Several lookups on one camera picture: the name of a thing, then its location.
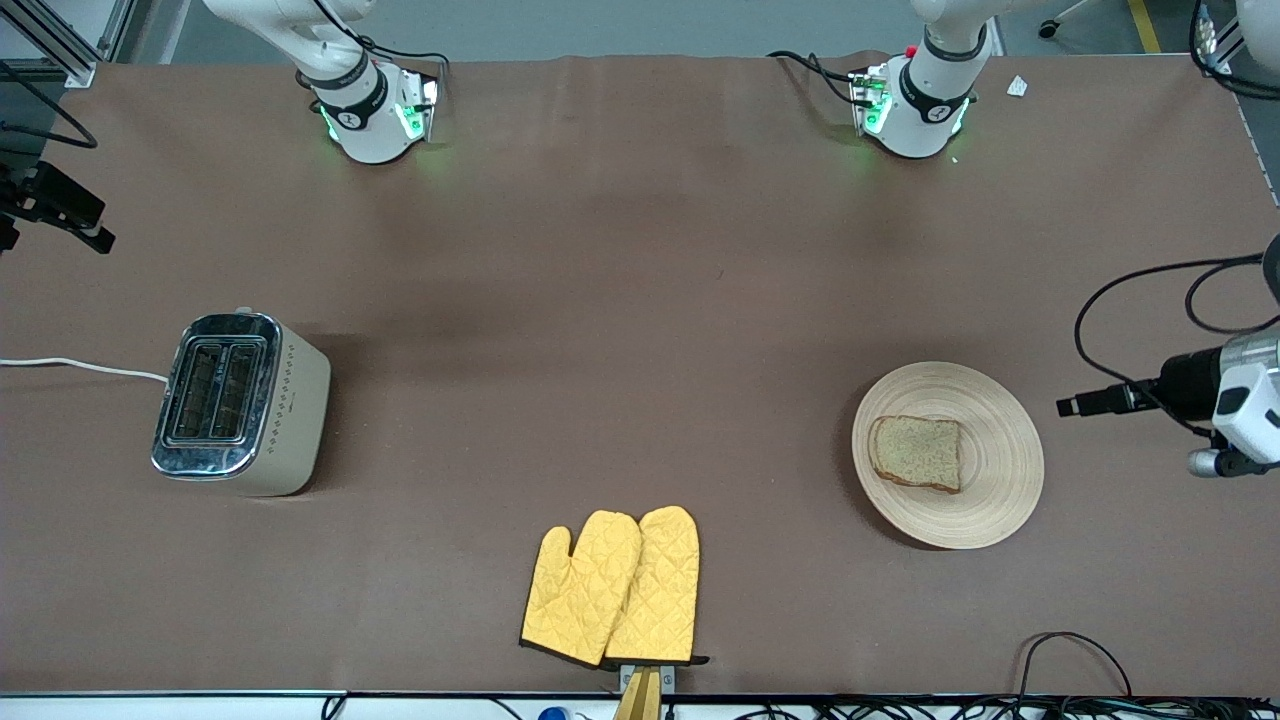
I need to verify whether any round wooden plate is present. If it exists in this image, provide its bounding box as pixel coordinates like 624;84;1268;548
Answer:
851;361;1046;551

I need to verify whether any brown bread slice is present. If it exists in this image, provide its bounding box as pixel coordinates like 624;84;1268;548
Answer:
867;415;964;495

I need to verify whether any beige chrome two-slot toaster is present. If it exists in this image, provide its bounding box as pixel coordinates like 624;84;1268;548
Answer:
150;308;332;498

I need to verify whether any black caster on white leg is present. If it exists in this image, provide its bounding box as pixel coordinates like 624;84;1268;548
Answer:
1038;0;1093;40

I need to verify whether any yellow quilted oven mitt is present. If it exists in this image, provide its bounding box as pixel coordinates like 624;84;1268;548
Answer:
519;510;643;669
603;505;711;669

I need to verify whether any brown table cover mat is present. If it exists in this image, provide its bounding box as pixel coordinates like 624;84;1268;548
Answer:
0;52;1280;697

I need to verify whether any white toaster power cord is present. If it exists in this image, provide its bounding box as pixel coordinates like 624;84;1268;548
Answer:
0;356;171;386

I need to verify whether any black looped cable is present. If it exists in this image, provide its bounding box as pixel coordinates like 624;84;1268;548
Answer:
1017;631;1134;701

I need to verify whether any black right arm base cable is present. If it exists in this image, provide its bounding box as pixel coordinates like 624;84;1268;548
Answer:
310;0;451;76

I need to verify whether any black arm base cable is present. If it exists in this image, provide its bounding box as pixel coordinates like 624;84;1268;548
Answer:
766;48;863;107
310;0;451;76

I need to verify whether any black left arm base cable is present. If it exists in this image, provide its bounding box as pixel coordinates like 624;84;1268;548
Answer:
766;48;863;107

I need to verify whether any yellow wedge on grey bracket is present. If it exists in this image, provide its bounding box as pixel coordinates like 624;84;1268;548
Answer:
612;662;677;720

